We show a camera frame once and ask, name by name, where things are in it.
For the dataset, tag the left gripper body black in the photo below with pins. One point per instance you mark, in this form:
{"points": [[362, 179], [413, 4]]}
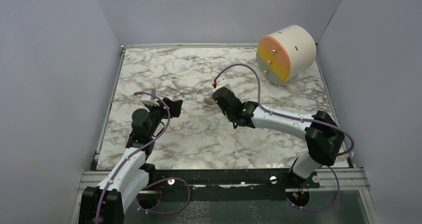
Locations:
{"points": [[158, 113]]}

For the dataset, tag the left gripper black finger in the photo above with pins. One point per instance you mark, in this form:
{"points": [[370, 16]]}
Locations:
{"points": [[174, 112], [173, 105]]}

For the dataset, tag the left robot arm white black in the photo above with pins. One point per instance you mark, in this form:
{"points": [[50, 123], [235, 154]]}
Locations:
{"points": [[132, 163]]}

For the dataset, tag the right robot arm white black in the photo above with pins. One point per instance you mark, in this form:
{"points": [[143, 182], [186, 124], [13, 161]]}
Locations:
{"points": [[319, 131]]}

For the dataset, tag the round cream drawer cabinet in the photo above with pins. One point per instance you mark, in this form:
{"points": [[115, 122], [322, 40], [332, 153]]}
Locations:
{"points": [[285, 53]]}

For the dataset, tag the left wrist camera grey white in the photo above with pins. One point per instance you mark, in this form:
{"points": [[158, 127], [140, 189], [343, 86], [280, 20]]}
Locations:
{"points": [[148, 97]]}

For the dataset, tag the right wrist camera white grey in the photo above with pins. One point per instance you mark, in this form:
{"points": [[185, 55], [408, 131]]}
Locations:
{"points": [[221, 82]]}

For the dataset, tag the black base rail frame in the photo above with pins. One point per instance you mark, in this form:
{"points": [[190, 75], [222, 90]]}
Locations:
{"points": [[148, 186]]}

